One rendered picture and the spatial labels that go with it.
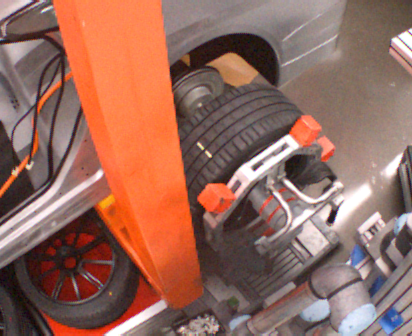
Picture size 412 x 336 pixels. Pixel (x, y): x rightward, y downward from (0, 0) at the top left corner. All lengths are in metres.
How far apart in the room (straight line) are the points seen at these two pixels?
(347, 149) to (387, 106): 0.53
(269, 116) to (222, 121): 0.17
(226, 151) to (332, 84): 1.87
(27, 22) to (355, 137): 2.41
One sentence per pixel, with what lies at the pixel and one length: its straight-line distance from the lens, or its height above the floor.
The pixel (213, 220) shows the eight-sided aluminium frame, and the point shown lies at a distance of 1.95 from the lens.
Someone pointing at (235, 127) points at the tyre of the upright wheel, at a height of 1.18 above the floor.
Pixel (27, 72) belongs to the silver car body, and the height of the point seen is 1.01.
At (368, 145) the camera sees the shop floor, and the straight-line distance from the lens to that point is 3.39.
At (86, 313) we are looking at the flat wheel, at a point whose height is 0.50.
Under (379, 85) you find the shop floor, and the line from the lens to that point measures 3.75.
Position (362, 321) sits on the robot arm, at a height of 1.46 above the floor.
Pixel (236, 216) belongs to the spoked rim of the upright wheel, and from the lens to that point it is 2.34.
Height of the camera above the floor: 2.73
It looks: 59 degrees down
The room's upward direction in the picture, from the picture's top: 5 degrees counter-clockwise
